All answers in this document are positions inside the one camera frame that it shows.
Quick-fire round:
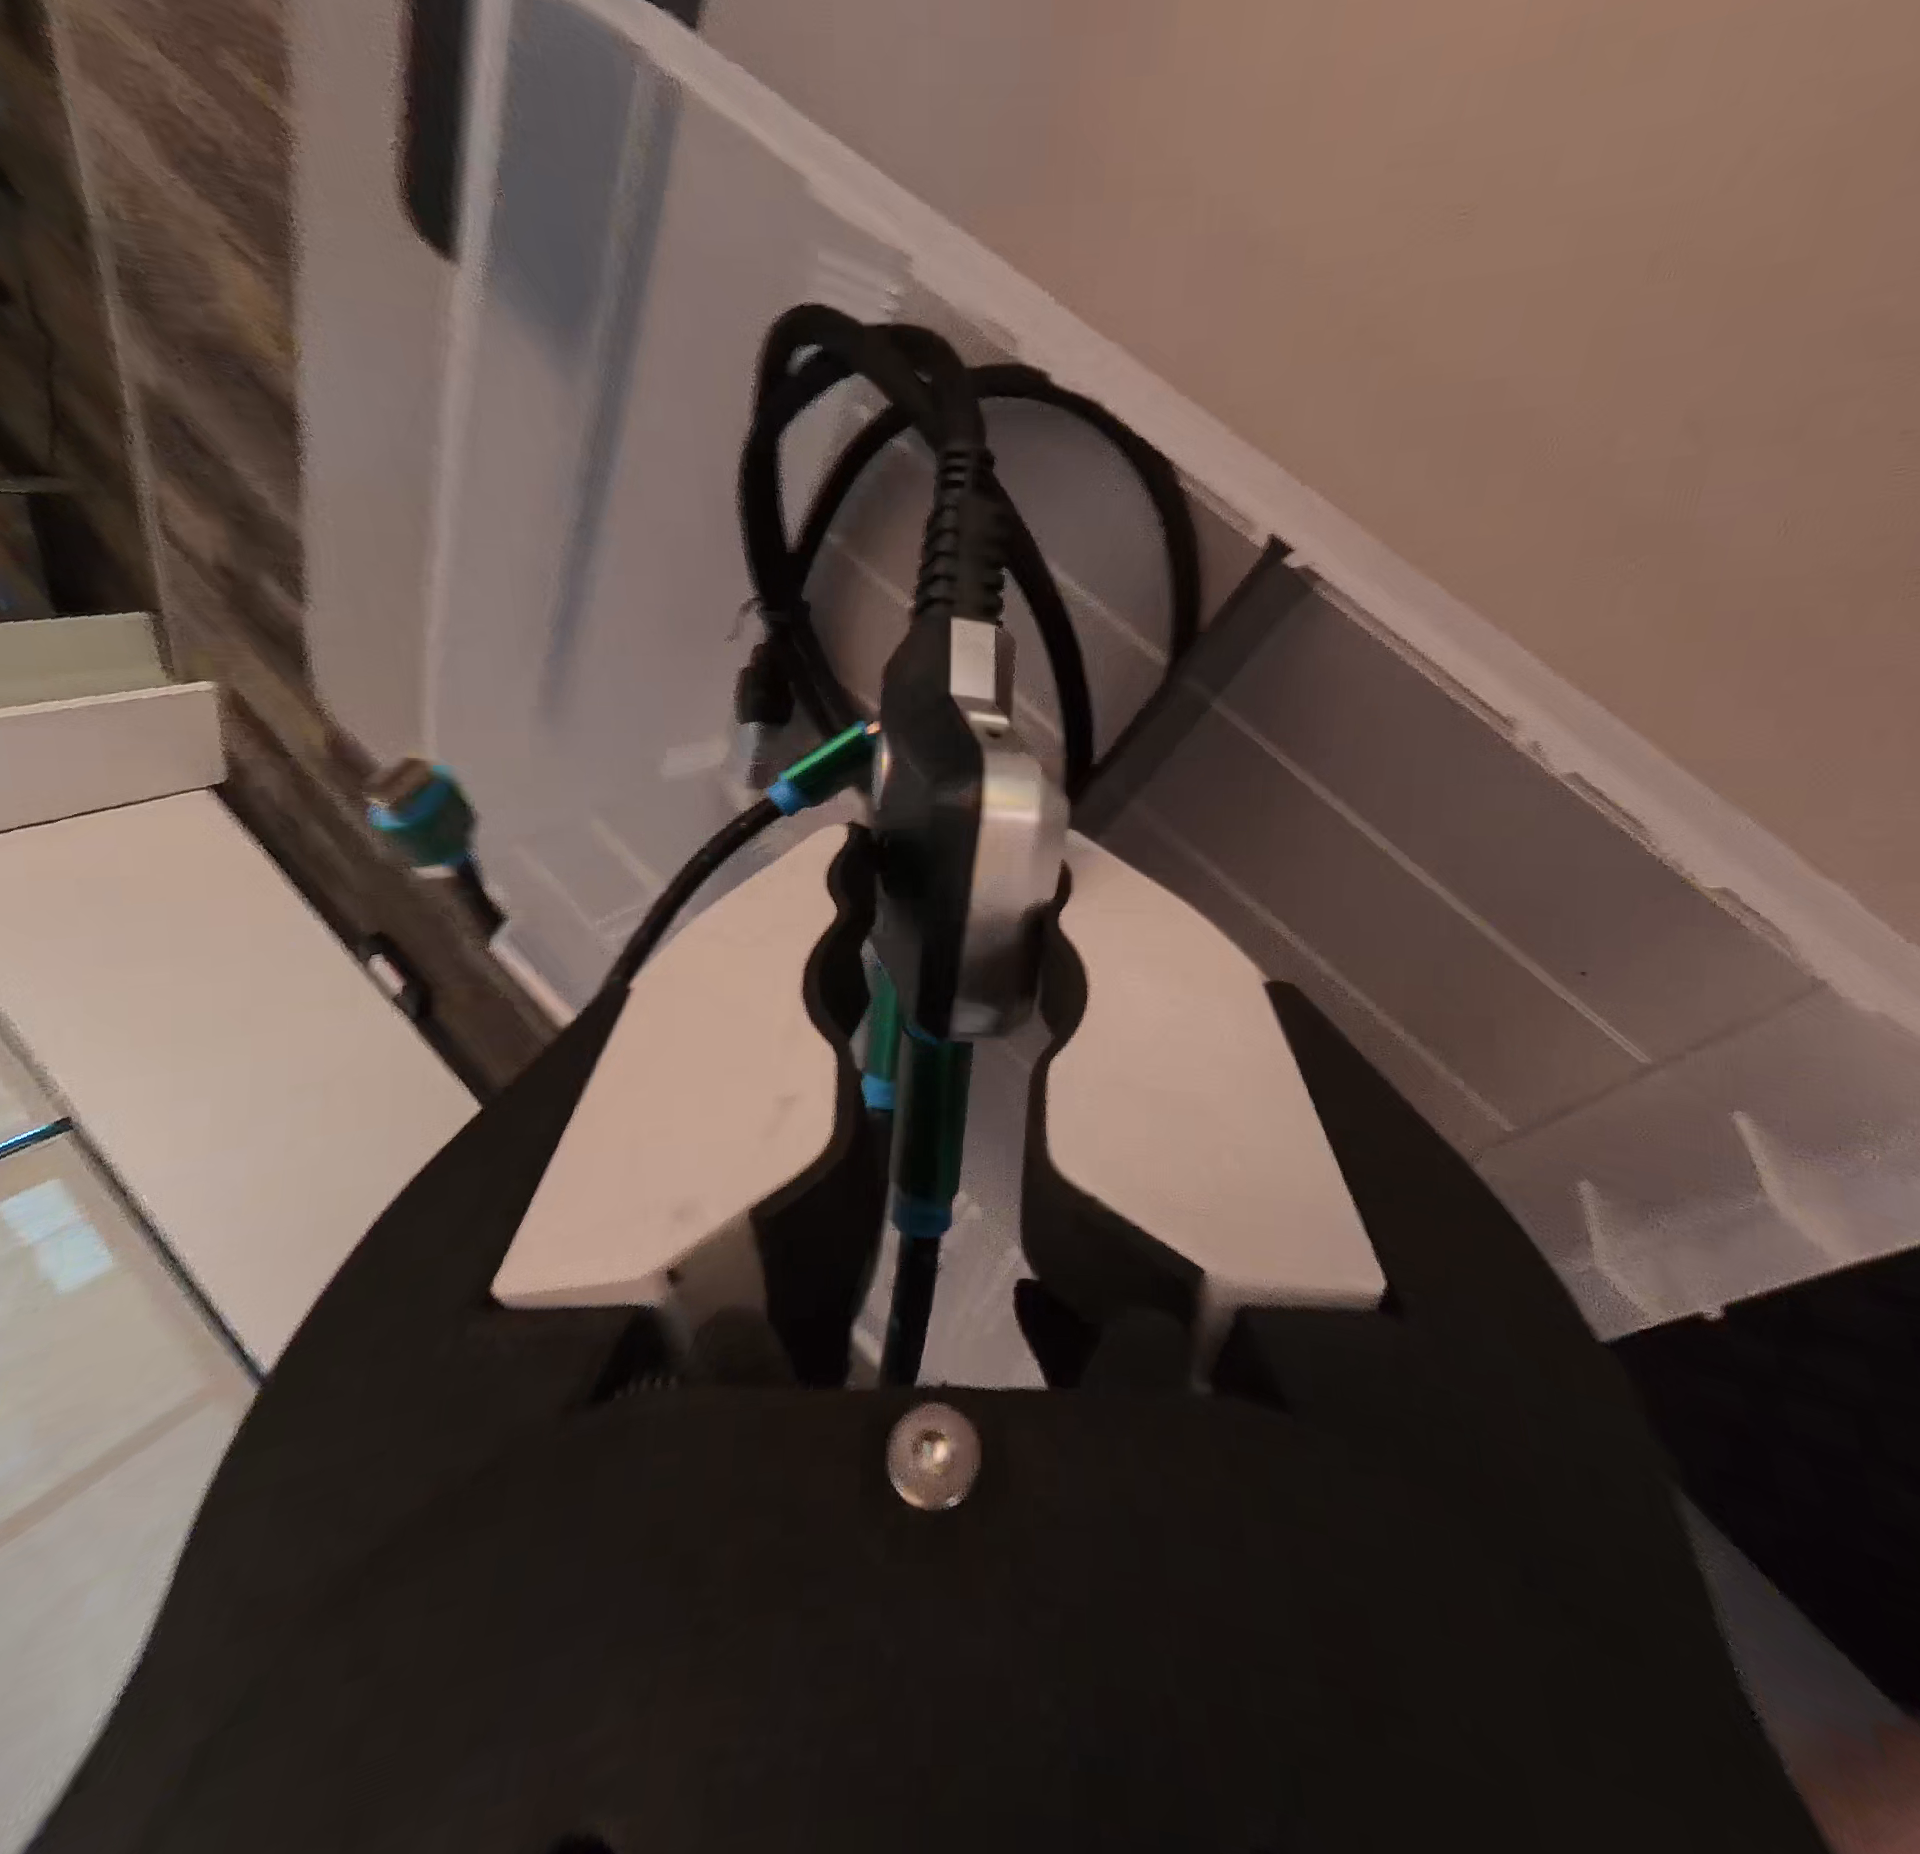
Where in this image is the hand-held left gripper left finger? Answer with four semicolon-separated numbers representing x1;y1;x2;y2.
493;819;899;1388

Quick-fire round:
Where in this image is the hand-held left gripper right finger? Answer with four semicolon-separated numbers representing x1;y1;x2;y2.
1017;846;1392;1388

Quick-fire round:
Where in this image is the silver black hdmi switch box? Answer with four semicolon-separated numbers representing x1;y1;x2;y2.
867;723;1074;1047

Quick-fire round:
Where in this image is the clear plastic bin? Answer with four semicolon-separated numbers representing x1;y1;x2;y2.
285;0;1920;1331

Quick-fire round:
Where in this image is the black cable with silver plug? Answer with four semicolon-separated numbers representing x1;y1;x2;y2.
733;300;1203;794

